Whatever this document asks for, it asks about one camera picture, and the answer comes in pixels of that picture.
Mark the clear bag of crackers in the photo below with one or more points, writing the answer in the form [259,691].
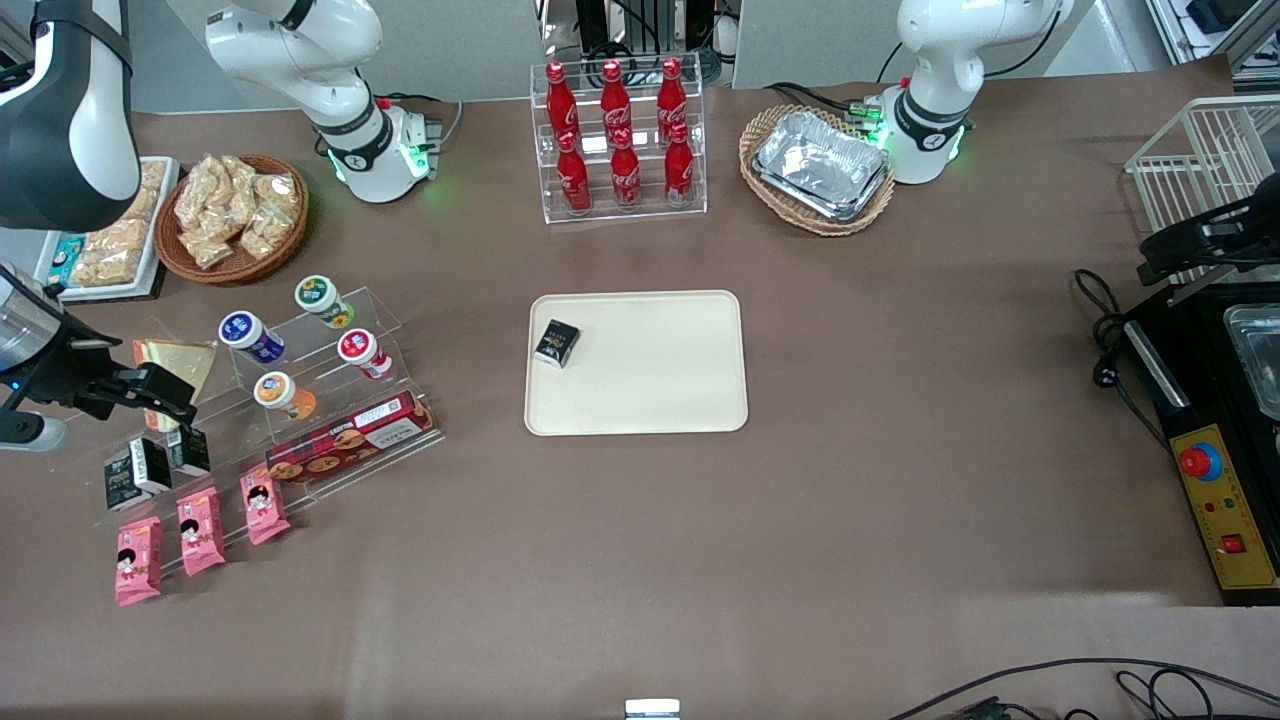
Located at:
[208,248]
[260,238]
[275,195]
[200,190]

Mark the pink cartoon snack pack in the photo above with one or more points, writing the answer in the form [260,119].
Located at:
[265,505]
[200,530]
[138,560]

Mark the red cola bottle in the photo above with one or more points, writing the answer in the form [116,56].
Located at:
[560,100]
[626,175]
[679,170]
[671,95]
[615,100]
[574,180]

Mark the clear acrylic bottle rack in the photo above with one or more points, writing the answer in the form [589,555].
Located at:
[648,212]

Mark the small white metal block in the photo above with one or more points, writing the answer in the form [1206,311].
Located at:
[652,708]

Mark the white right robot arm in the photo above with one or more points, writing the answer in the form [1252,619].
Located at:
[80,130]

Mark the cream plastic serving tray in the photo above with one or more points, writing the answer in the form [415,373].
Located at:
[660,370]

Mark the white rectangular bin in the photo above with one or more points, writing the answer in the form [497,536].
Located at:
[150,270]

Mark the clear container in machine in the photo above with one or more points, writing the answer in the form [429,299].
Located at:
[1258,350]

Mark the wrapped peanut brittle pack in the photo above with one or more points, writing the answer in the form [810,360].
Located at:
[112,255]
[152,190]

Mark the red cap candy bottle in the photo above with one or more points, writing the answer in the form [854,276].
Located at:
[365,352]

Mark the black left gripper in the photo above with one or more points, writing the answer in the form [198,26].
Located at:
[1243,228]

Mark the clear acrylic stepped shelf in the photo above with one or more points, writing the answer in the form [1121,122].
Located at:
[330,400]

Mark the black snack box gold print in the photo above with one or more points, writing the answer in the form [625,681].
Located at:
[190,452]
[556,343]
[128,478]

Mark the light tan wicker basket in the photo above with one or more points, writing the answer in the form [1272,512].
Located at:
[770,205]

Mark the blue cap candy bottle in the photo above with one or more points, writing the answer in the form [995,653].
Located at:
[250,337]

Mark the triangle sandwich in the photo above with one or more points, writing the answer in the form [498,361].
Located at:
[192,360]

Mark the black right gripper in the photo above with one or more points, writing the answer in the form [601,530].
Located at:
[68,367]

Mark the teal snack packet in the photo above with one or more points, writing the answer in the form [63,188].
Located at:
[66,262]

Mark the grey connector box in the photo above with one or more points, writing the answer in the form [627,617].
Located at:
[425,140]

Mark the red emergency stop button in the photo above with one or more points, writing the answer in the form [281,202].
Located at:
[1198,461]

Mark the orange cap candy bottle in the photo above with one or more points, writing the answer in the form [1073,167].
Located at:
[283,393]

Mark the red plaid shortbread box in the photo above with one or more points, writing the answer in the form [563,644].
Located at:
[350,440]

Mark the aluminium foil tray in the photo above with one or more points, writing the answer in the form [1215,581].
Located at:
[820,160]

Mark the dark brown wicker basket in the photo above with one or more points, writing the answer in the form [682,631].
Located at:
[175,260]

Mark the green cap candy bottle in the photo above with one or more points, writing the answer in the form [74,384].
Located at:
[322,300]

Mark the black sealing machine yellow panel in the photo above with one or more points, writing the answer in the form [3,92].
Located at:
[1200,400]

